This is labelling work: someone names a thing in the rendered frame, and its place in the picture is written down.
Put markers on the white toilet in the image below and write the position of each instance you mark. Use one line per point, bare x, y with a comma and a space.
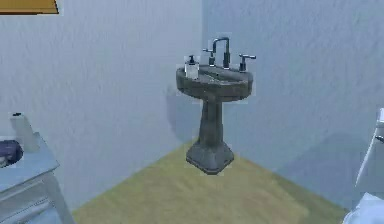
370, 186

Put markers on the dark navy cap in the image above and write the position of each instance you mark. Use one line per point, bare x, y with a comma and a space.
9, 151

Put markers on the orange framed wall picture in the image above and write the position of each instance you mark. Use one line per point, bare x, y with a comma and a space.
28, 6

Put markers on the pale blue side table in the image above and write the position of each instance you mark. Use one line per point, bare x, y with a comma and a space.
26, 186

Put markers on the dark metal sink faucet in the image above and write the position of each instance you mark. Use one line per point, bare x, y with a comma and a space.
226, 56

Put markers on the clear soap dispenser bottle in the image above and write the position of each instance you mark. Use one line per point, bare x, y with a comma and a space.
191, 70

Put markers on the dark grey pedestal sink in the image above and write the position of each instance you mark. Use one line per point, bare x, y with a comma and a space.
210, 133

